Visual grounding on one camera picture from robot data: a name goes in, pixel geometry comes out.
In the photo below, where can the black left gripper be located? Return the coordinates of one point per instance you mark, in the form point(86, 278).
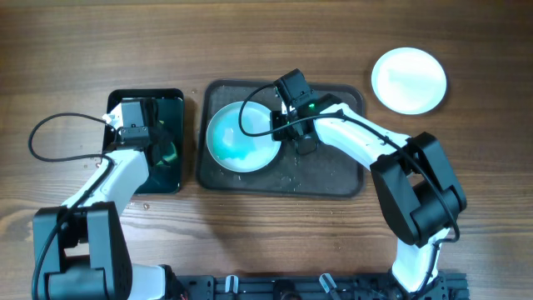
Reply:
point(157, 136)

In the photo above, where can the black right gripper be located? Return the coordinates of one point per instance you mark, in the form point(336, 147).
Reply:
point(279, 126)

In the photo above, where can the green yellow scrub sponge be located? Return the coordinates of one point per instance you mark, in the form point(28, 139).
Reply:
point(168, 151)

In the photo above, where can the white plate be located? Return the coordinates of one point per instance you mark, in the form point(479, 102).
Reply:
point(234, 150)
point(409, 81)

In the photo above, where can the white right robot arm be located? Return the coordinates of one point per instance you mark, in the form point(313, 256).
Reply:
point(419, 194)

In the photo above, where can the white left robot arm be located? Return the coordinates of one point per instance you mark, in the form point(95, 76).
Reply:
point(79, 246)

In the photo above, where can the dark brown serving tray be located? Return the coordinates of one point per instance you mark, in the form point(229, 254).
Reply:
point(327, 172)

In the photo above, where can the black water basin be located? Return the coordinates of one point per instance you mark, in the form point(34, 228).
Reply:
point(170, 111)

